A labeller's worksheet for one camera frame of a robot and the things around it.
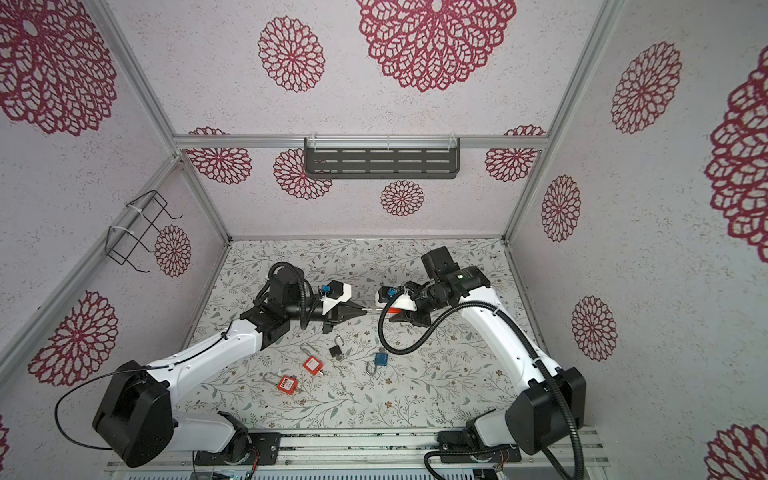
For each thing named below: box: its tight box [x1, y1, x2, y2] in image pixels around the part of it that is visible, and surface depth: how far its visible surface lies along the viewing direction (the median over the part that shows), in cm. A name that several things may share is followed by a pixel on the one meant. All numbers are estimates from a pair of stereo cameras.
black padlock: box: [329, 334, 345, 358], surface depth 92 cm
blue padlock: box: [366, 352, 389, 376], surface depth 90 cm
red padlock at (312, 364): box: [299, 343, 324, 376], surface depth 89 cm
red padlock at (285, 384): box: [263, 372, 299, 395], surface depth 85 cm
